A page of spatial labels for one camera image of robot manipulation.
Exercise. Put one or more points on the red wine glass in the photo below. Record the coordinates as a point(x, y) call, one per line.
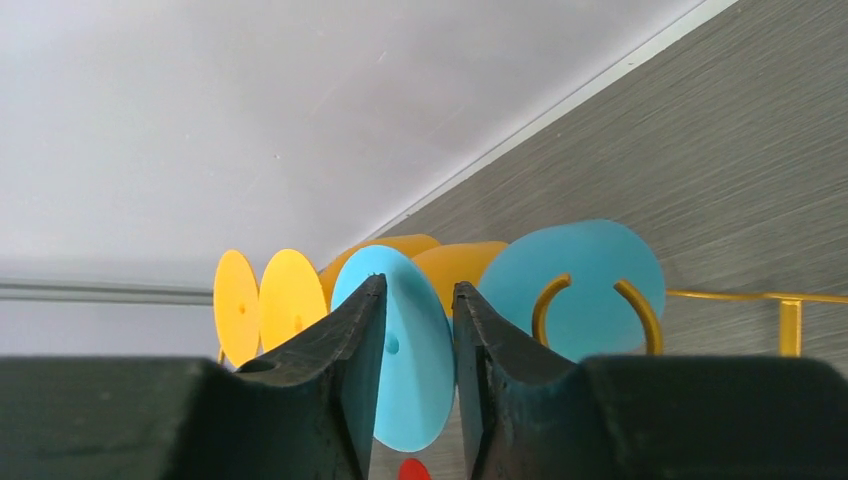
point(413, 469)

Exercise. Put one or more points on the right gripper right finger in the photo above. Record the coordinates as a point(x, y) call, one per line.
point(529, 413)

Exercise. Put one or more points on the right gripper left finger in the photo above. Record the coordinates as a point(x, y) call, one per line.
point(304, 410)

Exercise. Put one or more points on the left aluminium frame post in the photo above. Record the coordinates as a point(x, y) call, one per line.
point(93, 292)

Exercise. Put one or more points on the blue wine glass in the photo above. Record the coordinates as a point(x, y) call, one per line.
point(417, 377)

